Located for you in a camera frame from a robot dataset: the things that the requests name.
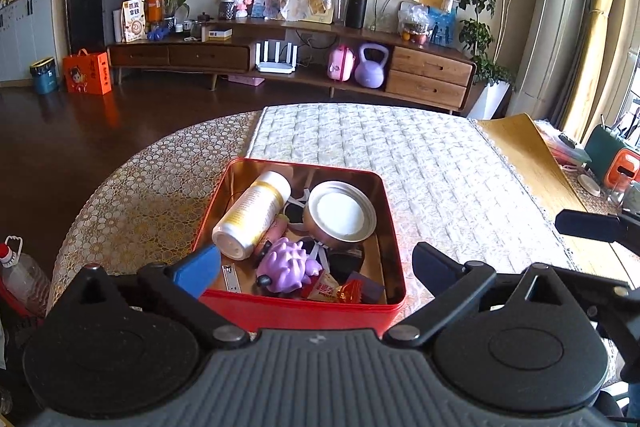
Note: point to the black oval brush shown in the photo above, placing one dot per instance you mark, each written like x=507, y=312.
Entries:
x=345, y=264

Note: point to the white cylindrical bottle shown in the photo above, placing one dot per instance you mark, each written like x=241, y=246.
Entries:
x=250, y=217

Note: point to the blue dumbbell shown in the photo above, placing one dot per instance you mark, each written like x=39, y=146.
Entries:
x=157, y=35

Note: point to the small black device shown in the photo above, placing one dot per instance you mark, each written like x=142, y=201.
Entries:
x=566, y=140

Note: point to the silver nail clipper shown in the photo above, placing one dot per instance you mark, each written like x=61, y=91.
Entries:
x=231, y=279

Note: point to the orange gift box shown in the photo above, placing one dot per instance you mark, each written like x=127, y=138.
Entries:
x=87, y=74

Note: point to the yellow curtain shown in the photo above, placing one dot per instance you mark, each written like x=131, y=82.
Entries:
x=607, y=7

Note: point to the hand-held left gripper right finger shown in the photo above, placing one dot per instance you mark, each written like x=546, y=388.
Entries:
x=437, y=269

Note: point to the wooden TV stand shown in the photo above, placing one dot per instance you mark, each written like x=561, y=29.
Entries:
x=430, y=72

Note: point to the small white dish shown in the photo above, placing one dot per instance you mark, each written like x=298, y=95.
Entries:
x=589, y=186

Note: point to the white sunglasses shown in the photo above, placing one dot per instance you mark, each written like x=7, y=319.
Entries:
x=295, y=214

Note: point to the blue picture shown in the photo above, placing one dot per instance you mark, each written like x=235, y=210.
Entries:
x=444, y=27

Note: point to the teal trash bin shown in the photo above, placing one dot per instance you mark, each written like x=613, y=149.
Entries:
x=44, y=79

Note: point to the plastic bag of fruit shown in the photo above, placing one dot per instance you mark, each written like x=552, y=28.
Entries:
x=415, y=19

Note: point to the green mug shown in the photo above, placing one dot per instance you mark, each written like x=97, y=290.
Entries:
x=634, y=197

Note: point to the plastic water bottle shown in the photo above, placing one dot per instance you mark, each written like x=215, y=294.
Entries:
x=25, y=279

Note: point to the cartoon snack bag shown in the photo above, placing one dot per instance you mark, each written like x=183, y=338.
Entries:
x=134, y=22

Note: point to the red snack packet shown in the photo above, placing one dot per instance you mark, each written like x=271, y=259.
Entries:
x=325, y=289

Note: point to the small green potted plant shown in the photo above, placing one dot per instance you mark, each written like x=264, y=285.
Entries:
x=175, y=2

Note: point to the black cylindrical speaker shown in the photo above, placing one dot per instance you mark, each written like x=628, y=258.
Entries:
x=356, y=12

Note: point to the yellow white box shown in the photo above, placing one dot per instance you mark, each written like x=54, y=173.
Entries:
x=217, y=34

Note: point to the white standing air conditioner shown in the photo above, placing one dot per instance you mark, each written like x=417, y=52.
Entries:
x=555, y=7

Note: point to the roll of packing tape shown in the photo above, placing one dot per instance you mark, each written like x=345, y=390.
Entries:
x=340, y=214

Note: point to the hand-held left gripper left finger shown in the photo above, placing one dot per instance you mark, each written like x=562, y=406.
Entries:
x=197, y=269

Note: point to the tall potted tree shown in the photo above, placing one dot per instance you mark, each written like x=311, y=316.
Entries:
x=492, y=99

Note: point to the purple spiky toy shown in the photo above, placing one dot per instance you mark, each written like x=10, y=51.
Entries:
x=287, y=264

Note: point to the white router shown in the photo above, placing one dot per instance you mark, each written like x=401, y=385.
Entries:
x=275, y=68

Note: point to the stack of colourful folders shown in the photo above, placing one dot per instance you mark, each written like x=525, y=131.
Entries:
x=565, y=154

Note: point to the pink toy suitcase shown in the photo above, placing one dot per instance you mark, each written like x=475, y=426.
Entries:
x=341, y=64

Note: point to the clear drinking glass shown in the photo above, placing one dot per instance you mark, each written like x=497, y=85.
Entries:
x=617, y=189

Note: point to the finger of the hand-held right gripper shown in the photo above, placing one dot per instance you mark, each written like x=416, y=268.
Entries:
x=587, y=226
x=600, y=293

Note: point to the red tin box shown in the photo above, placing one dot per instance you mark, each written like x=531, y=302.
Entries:
x=300, y=312

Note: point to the yellow wood-grain mat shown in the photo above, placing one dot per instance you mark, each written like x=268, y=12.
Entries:
x=520, y=147

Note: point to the cream rounded panel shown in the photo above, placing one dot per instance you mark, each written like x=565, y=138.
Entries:
x=387, y=7

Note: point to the purple kettlebell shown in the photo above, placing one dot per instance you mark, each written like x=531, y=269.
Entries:
x=370, y=74

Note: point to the black mini fridge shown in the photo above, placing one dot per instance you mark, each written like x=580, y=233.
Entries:
x=90, y=12

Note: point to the pink flat box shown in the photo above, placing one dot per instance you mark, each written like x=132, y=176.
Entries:
x=246, y=80

